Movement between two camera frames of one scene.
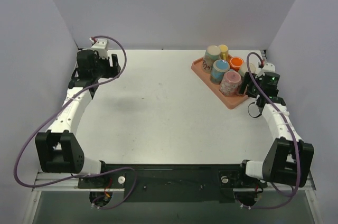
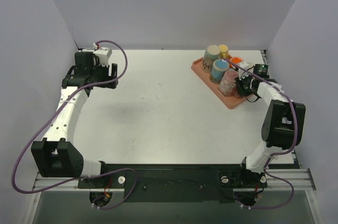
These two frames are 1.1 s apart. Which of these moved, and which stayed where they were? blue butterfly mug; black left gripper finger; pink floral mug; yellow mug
Moved: black left gripper finger
Stayed: yellow mug; blue butterfly mug; pink floral mug
